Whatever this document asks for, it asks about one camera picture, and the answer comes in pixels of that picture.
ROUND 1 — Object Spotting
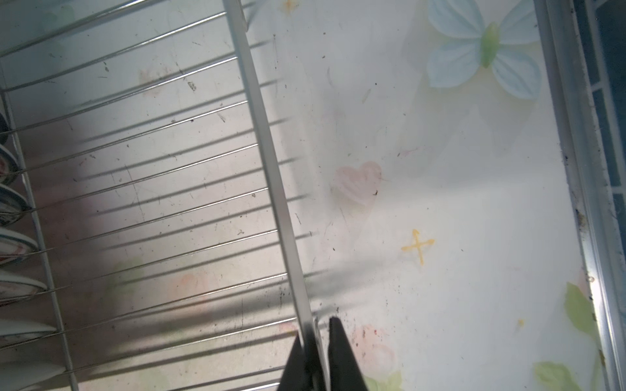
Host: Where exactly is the orange sunburst plate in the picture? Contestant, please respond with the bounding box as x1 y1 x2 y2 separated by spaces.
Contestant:
1 362 66 391

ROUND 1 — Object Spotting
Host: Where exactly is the green rim hao wei plate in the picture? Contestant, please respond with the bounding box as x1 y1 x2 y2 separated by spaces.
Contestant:
0 319 57 345

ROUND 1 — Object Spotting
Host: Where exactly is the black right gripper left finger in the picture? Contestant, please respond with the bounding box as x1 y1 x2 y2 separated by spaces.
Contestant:
277 336 313 391

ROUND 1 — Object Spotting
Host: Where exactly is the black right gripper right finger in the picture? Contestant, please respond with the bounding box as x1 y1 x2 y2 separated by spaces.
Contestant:
328 317 368 391

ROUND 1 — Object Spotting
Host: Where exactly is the metal wire dish rack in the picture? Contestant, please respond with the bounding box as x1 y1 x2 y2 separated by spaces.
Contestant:
1 1 329 390

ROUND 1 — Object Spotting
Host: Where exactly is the aluminium corner post right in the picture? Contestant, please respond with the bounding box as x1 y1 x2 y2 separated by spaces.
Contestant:
535 1 625 390

